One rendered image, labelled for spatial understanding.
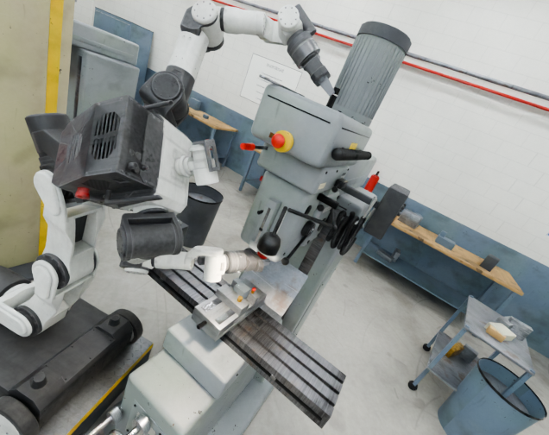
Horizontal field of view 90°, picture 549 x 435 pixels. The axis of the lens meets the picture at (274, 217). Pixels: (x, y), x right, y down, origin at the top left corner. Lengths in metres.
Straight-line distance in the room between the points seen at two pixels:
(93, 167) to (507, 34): 5.28
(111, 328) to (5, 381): 0.38
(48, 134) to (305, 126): 0.76
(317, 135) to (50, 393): 1.34
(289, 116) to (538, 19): 4.93
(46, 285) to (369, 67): 1.39
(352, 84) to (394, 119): 4.07
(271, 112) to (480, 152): 4.55
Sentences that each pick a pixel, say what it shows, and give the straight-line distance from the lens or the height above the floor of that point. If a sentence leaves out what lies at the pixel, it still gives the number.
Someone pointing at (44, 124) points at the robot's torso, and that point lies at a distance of 1.13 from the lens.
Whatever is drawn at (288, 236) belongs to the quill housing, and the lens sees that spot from 1.01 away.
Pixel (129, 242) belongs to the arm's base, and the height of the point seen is 1.43.
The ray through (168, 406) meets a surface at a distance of 1.31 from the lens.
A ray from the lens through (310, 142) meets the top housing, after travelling 0.79.
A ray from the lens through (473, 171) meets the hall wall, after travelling 5.20.
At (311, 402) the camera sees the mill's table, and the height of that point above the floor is 0.92.
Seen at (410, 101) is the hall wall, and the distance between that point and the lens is 5.24.
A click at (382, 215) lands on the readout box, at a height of 1.61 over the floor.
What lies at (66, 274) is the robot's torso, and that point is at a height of 1.04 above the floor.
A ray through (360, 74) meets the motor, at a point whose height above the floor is 2.04.
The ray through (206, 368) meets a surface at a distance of 1.29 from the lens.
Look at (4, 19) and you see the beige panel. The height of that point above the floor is 1.67.
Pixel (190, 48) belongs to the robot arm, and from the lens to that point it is 1.02.
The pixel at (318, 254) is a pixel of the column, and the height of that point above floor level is 1.23.
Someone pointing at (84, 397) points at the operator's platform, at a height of 0.40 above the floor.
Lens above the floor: 1.87
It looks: 23 degrees down
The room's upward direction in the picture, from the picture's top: 24 degrees clockwise
